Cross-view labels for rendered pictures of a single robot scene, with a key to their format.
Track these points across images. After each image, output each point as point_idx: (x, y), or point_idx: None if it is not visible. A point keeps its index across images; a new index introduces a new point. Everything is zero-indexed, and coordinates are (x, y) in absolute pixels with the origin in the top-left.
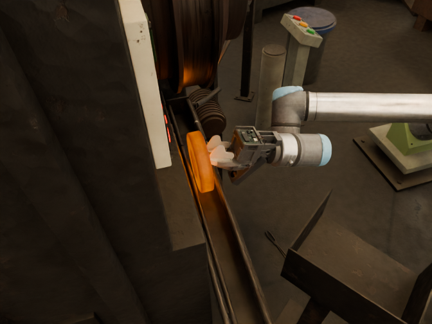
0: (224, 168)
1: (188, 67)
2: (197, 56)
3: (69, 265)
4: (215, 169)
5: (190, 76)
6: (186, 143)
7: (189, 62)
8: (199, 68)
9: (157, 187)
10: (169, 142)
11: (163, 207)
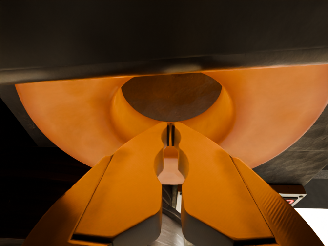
0: (265, 187)
1: (177, 228)
2: (182, 243)
3: None
4: (167, 74)
5: (167, 226)
6: None
7: (180, 233)
8: (175, 242)
9: (312, 178)
10: (295, 201)
11: (324, 165)
